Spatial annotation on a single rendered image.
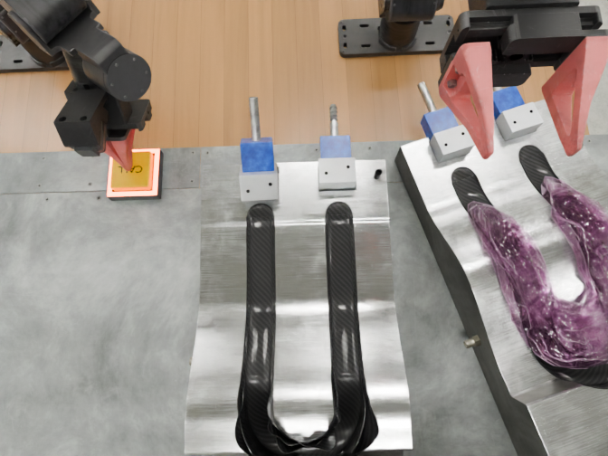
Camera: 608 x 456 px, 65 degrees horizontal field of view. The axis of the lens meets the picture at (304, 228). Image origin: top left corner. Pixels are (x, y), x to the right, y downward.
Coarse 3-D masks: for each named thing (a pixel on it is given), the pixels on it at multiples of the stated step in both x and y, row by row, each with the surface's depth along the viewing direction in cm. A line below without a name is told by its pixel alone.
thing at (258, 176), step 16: (256, 112) 62; (256, 128) 62; (240, 144) 62; (256, 144) 62; (272, 144) 63; (256, 160) 63; (272, 160) 63; (240, 176) 63; (256, 176) 63; (272, 176) 63; (256, 192) 64; (272, 192) 64
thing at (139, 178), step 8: (136, 152) 75; (144, 152) 75; (112, 160) 75; (136, 160) 75; (144, 160) 74; (152, 160) 76; (112, 168) 74; (120, 168) 74; (136, 168) 74; (144, 168) 74; (152, 168) 75; (112, 176) 74; (120, 176) 74; (128, 176) 74; (136, 176) 74; (144, 176) 74; (152, 176) 75; (112, 184) 74; (120, 184) 74; (128, 184) 74; (136, 184) 74; (144, 184) 74
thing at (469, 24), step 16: (464, 16) 34; (480, 16) 34; (496, 16) 34; (592, 16) 35; (464, 32) 35; (480, 32) 35; (496, 32) 35; (448, 48) 38; (496, 48) 38; (544, 64) 39
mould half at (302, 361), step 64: (320, 192) 67; (384, 192) 66; (320, 256) 65; (384, 256) 65; (320, 320) 62; (384, 320) 62; (192, 384) 57; (320, 384) 57; (384, 384) 56; (192, 448) 55; (384, 448) 54
